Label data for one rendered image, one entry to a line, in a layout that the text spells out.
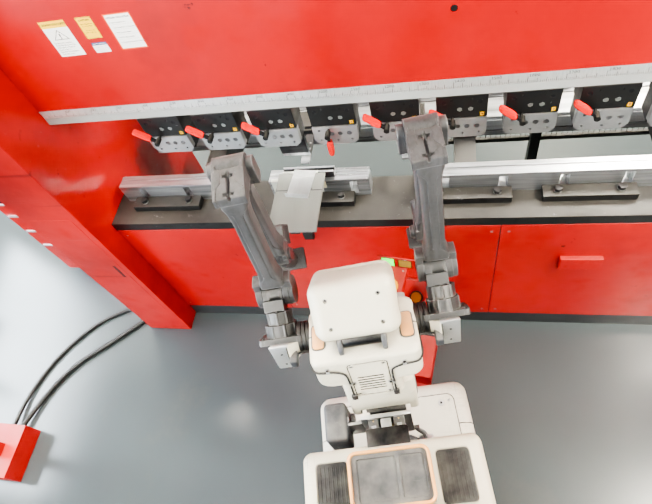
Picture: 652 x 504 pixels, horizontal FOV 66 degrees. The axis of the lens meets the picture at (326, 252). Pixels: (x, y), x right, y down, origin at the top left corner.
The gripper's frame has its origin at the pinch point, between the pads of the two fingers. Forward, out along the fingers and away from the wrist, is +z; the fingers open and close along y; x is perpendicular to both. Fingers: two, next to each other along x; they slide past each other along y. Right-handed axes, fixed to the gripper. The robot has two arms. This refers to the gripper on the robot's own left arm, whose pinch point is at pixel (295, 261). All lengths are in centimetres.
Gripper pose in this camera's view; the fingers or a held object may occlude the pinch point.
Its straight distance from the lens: 170.9
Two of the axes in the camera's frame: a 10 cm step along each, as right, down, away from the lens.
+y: -9.8, 1.7, 1.2
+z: 1.4, 0.9, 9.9
